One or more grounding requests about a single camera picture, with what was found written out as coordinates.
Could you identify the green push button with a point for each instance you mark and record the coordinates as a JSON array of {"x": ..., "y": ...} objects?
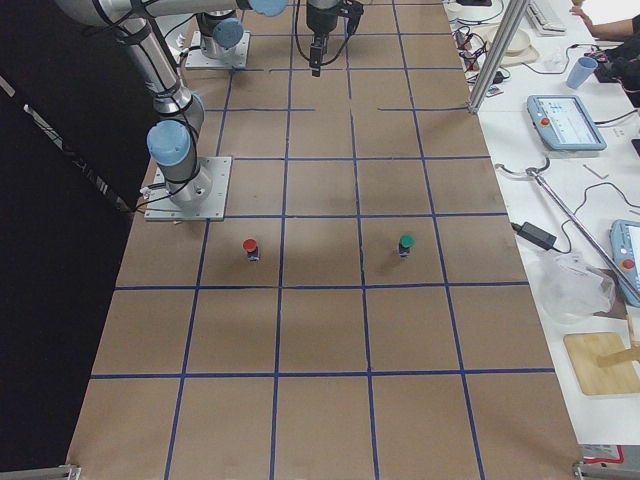
[{"x": 405, "y": 244}]

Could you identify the red push button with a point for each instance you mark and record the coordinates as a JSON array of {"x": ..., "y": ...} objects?
[{"x": 251, "y": 248}]

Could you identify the aluminium frame post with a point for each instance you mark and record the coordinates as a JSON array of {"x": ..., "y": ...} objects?
[{"x": 509, "y": 24}]

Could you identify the person's forearm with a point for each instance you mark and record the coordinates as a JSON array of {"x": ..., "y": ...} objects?
[{"x": 617, "y": 31}]

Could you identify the metal walking cane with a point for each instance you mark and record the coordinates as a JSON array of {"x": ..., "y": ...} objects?
[{"x": 536, "y": 174}]

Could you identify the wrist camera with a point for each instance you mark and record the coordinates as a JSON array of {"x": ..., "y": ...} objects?
[{"x": 352, "y": 10}]

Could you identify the black curtain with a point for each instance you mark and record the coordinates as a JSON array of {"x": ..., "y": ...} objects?
[{"x": 74, "y": 118}]

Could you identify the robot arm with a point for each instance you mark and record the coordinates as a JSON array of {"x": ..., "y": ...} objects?
[
  {"x": 220, "y": 31},
  {"x": 132, "y": 24}
]

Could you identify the wooden board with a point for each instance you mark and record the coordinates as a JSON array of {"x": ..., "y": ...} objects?
[{"x": 602, "y": 363}]

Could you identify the blue teach pendant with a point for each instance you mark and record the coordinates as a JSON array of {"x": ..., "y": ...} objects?
[
  {"x": 563, "y": 123},
  {"x": 624, "y": 238}
]

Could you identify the white keyboard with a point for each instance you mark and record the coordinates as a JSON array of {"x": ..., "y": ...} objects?
[{"x": 544, "y": 19}]

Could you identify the clear plastic bag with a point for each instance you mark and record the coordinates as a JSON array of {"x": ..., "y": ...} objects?
[{"x": 568, "y": 289}]

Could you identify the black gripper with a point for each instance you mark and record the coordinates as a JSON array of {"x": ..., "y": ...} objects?
[{"x": 318, "y": 20}]

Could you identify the black power adapter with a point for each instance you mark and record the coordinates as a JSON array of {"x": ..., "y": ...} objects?
[{"x": 534, "y": 235}]

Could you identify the blue plastic cup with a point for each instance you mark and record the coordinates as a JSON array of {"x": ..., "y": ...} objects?
[{"x": 580, "y": 72}]

